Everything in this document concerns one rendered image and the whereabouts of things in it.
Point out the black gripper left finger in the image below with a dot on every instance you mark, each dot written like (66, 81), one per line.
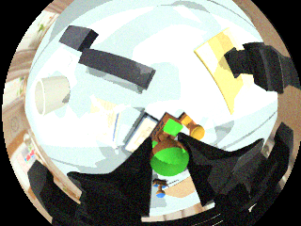
(129, 183)

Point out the small orange-brown stamp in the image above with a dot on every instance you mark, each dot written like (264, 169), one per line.
(195, 130)

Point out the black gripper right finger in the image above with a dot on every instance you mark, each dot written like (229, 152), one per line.
(211, 168)

